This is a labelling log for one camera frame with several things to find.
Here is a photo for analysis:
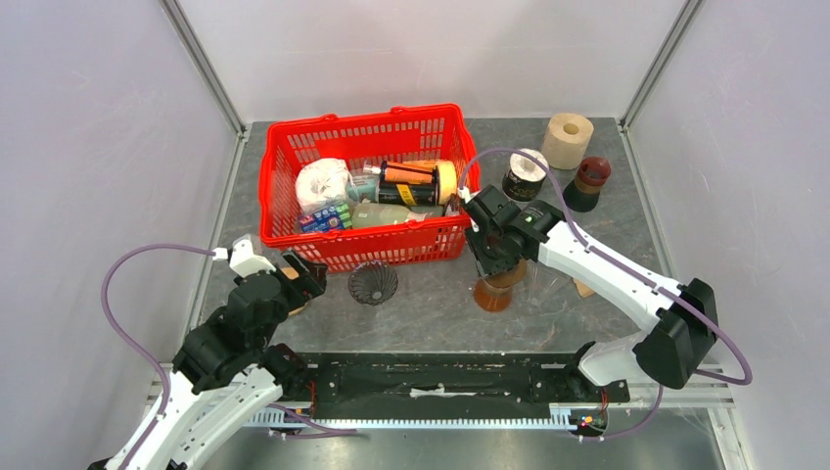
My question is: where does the orange navy can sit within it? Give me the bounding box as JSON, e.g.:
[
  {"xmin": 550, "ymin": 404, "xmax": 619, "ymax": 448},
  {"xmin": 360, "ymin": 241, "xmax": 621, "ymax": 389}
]
[{"xmin": 379, "ymin": 162, "xmax": 438, "ymax": 185}]

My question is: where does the black yellow can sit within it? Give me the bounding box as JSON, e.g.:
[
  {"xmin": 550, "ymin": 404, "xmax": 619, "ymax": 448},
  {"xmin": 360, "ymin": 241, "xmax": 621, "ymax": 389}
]
[{"xmin": 378, "ymin": 182, "xmax": 438, "ymax": 207}]

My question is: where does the pale green lotion bottle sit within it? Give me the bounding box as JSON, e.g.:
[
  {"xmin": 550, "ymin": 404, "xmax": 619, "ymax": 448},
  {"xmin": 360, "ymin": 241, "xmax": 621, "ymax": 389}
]
[{"xmin": 351, "ymin": 203, "xmax": 427, "ymax": 229}]

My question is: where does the yellow sponge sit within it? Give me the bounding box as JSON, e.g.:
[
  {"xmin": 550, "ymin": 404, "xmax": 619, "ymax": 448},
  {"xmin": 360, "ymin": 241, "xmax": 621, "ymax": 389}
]
[{"xmin": 435, "ymin": 160, "xmax": 458, "ymax": 206}]

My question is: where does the clear glass dripper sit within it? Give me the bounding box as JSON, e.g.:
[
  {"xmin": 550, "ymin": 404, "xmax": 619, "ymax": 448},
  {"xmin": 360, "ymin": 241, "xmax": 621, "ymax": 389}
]
[{"xmin": 525, "ymin": 264, "xmax": 572, "ymax": 307}]

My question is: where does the red plastic shopping basket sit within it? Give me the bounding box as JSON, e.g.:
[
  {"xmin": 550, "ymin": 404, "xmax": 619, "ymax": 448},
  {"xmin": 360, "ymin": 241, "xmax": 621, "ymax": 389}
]
[{"xmin": 258, "ymin": 104, "xmax": 479, "ymax": 272}]

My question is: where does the teal sponge package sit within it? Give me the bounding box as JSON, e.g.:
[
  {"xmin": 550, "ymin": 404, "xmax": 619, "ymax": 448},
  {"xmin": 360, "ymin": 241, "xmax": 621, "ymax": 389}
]
[{"xmin": 346, "ymin": 172, "xmax": 380, "ymax": 203}]

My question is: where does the beige toilet paper roll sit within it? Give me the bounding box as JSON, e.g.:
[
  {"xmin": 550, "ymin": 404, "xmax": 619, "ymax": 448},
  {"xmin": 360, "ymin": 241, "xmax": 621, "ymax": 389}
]
[{"xmin": 540, "ymin": 113, "xmax": 594, "ymax": 170}]

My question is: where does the dark bottle maroon cap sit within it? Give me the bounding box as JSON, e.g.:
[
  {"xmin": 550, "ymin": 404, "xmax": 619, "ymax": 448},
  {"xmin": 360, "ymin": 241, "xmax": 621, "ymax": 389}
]
[{"xmin": 563, "ymin": 157, "xmax": 612, "ymax": 212}]

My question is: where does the light wooden dripper ring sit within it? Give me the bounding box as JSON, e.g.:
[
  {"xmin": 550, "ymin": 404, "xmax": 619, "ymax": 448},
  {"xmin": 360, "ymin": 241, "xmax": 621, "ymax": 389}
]
[{"xmin": 278, "ymin": 265, "xmax": 314, "ymax": 318}]

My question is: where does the amber glass coffee server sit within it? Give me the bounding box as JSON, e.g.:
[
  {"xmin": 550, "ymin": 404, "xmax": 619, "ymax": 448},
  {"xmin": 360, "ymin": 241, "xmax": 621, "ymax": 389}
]
[{"xmin": 473, "ymin": 273, "xmax": 520, "ymax": 312}]

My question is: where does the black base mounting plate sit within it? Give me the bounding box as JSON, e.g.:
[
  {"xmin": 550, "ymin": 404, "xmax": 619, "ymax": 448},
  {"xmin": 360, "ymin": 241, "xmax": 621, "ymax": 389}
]
[{"xmin": 277, "ymin": 352, "xmax": 630, "ymax": 421}]

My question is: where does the dark glass coffee dripper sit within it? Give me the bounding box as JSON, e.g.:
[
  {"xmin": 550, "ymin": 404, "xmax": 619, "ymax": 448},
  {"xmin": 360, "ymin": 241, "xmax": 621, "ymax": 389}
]
[{"xmin": 347, "ymin": 260, "xmax": 398, "ymax": 306}]

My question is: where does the blue green small box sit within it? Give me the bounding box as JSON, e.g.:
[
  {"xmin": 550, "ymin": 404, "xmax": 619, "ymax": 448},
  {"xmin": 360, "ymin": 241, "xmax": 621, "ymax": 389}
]
[{"xmin": 298, "ymin": 202, "xmax": 352, "ymax": 233}]

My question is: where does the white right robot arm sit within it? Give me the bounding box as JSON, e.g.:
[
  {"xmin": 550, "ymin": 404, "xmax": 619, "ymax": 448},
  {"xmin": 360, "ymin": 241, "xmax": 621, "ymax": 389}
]
[{"xmin": 460, "ymin": 185, "xmax": 717, "ymax": 400}]

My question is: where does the black wrapped tissue roll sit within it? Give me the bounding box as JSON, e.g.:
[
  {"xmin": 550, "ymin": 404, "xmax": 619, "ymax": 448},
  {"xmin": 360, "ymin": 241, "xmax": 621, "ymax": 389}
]
[{"xmin": 502, "ymin": 148, "xmax": 549, "ymax": 202}]

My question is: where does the white wrapped tissue roll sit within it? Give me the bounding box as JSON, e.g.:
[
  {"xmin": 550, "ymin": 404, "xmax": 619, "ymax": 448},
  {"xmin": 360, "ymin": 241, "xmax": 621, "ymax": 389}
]
[{"xmin": 295, "ymin": 158, "xmax": 350, "ymax": 213}]

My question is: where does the brown paper coffee filter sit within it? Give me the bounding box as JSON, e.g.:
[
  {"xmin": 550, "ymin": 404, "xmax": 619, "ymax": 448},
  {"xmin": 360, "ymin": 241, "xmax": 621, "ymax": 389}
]
[{"xmin": 574, "ymin": 279, "xmax": 595, "ymax": 299}]

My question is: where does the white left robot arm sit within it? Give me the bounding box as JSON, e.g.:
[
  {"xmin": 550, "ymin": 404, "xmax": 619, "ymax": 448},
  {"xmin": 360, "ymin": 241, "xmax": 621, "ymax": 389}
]
[{"xmin": 90, "ymin": 238, "xmax": 328, "ymax": 469}]

